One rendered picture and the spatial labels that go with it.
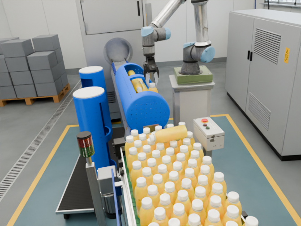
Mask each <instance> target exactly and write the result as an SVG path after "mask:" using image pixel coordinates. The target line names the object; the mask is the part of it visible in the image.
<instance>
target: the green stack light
mask: <svg viewBox="0 0 301 226"><path fill-rule="evenodd" d="M79 152H80V155H81V157H90V156H92V155H94V153H95V149H94V145H93V144H92V145H91V146H89V147H86V148H81V147H79Z"/></svg>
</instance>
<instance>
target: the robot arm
mask: <svg viewBox="0 0 301 226"><path fill-rule="evenodd" d="M186 1H187V0H169V2H168V3H167V4H166V5H165V7H164V8H163V9H162V10H161V11H160V13H159V14H158V15H157V16H156V18H155V19H154V20H153V21H152V22H151V24H150V25H149V26H146V27H143V28H142V29H141V37H142V47H143V48H142V50H143V55H144V56H145V57H146V61H145V62H143V68H144V71H143V75H144V78H145V81H146V84H147V86H148V87H149V77H150V75H149V74H148V73H151V72H153V76H154V80H155V85H157V82H158V78H159V70H158V67H156V66H157V65H156V63H155V59H154V57H152V56H154V55H155V42H158V41H163V40H167V39H170V37H171V31H170V29H169V28H167V27H165V28H162V27H163V26H164V24H165V23H166V22H167V21H168V20H169V18H170V17H171V16H172V15H173V14H174V13H175V11H176V10H177V9H178V8H179V6H180V5H181V4H184V3H185V2H186ZM208 1H209V0H191V4H193V6H194V18H195V30H196V42H188V43H184V44H183V64H182V67H181V73H183V74H198V73H200V67H199V63H198V61H200V62H205V63H208V62H210V61H211V60H212V59H213V58H214V56H215V49H214V47H212V46H211V41H210V40H209V33H208V17H207V2H208ZM147 72H148V73H147Z"/></svg>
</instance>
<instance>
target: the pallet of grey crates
mask: <svg viewBox="0 0 301 226"><path fill-rule="evenodd" d="M32 42H33V46H34V49H33V46H32ZM32 42H31V39H19V37H13V38H1V39H0V107H4V106H5V105H6V104H7V103H9V102H10V101H11V100H20V99H25V102H26V105H29V104H33V103H34V102H35V101H36V100H37V99H38V98H45V97H53V100H54V103H59V102H60V101H61V100H62V99H63V97H64V96H65V95H66V93H67V92H68V91H69V90H70V86H69V82H68V78H67V74H66V70H65V65H64V60H63V55H62V51H61V47H60V42H59V37H58V34H53V35H39V36H36V37H34V38H32Z"/></svg>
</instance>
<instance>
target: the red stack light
mask: <svg viewBox="0 0 301 226"><path fill-rule="evenodd" d="M77 143H78V146H79V147H81V148H86V147H89V146H91V145H92V144H93V140H92V135H91V136H90V137H89V138H87V139H77Z"/></svg>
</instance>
